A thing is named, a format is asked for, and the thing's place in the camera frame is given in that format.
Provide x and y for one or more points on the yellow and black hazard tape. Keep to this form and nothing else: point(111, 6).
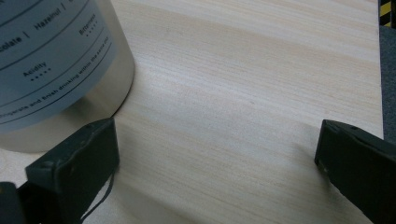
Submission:
point(385, 12)

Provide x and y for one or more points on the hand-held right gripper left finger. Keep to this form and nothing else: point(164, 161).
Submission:
point(71, 168)

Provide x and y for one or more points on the silver can with white label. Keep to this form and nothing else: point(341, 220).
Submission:
point(53, 62)

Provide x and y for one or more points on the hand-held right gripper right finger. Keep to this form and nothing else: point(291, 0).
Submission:
point(358, 168)

